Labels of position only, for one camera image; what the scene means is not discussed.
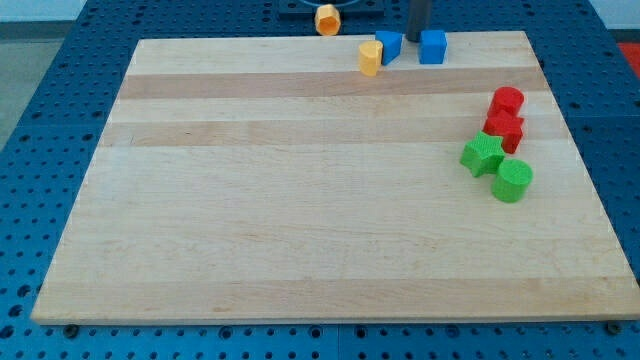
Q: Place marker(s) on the green cylinder block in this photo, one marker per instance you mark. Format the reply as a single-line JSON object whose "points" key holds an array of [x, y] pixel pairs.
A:
{"points": [[512, 180]]}

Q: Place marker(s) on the wooden board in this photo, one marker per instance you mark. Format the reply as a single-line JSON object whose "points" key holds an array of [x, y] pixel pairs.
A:
{"points": [[266, 180]]}

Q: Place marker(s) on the green star block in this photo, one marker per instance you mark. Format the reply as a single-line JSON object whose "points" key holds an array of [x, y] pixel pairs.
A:
{"points": [[483, 154]]}

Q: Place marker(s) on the red cylinder block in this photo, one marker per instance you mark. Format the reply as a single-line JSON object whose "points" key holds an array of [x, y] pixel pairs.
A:
{"points": [[507, 99]]}

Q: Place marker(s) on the blue cube block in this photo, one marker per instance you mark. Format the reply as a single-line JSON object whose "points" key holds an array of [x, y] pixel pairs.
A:
{"points": [[432, 47]]}

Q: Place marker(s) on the yellow heart block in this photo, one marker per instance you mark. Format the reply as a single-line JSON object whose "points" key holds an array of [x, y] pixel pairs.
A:
{"points": [[370, 57]]}

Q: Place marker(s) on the blue wedge block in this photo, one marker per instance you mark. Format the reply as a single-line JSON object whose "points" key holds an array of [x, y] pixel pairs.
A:
{"points": [[392, 45]]}

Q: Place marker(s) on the red star block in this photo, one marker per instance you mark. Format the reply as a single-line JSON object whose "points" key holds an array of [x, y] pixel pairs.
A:
{"points": [[508, 126]]}

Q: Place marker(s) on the yellow hexagon block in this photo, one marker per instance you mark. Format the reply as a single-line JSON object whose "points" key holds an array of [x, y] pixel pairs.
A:
{"points": [[327, 20]]}

